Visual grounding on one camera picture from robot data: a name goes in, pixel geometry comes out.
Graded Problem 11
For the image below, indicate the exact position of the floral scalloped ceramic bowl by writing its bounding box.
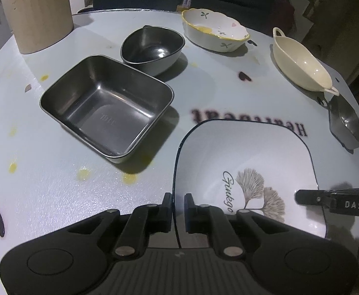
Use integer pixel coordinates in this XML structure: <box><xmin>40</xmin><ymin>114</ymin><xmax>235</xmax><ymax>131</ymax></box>
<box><xmin>181</xmin><ymin>8</ymin><xmax>250</xmax><ymax>53</ymax></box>

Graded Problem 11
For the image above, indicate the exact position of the large rectangular steel tray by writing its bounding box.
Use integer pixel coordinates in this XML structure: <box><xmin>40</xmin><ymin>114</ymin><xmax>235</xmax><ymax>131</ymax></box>
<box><xmin>40</xmin><ymin>55</ymin><xmax>174</xmax><ymax>164</ymax></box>

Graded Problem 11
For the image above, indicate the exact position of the heart-shaped steel bowl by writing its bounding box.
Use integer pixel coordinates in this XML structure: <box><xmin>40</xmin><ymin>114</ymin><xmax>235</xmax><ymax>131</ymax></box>
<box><xmin>120</xmin><ymin>25</ymin><xmax>185</xmax><ymax>77</ymax></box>

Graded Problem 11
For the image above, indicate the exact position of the cream two-handled ceramic bowl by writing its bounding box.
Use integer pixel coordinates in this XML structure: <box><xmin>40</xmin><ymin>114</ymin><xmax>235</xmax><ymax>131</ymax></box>
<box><xmin>273</xmin><ymin>27</ymin><xmax>340</xmax><ymax>96</ymax></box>

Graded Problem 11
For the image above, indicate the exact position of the small rectangular steel tray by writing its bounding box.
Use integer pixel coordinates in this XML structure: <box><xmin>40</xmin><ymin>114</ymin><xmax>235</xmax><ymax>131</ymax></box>
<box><xmin>329</xmin><ymin>95</ymin><xmax>359</xmax><ymax>151</ymax></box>

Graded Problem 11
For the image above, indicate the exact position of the white square ginkgo plate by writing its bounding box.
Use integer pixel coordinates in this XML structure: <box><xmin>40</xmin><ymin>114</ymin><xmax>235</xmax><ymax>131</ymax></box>
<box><xmin>173</xmin><ymin>120</ymin><xmax>327</xmax><ymax>248</ymax></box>

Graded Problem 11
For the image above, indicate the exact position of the beige cylindrical container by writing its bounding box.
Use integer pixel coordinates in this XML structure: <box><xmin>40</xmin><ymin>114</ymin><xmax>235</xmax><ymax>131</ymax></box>
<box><xmin>4</xmin><ymin>0</ymin><xmax>74</xmax><ymax>54</ymax></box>

